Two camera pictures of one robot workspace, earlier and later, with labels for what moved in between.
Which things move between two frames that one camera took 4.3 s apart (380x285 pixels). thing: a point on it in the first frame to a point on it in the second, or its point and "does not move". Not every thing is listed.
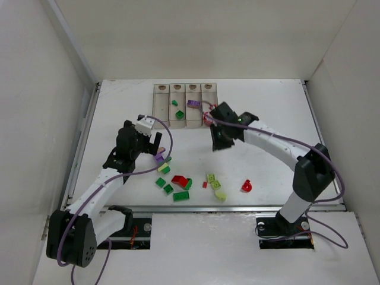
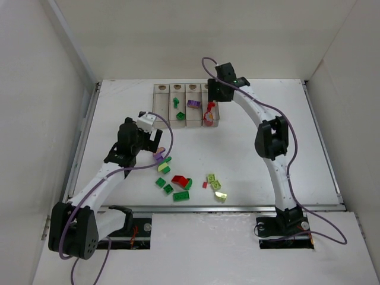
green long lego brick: [181, 196] does not move
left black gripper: [145, 142] does not move
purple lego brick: [193, 103] does not move
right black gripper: [221, 138] to [212, 92]
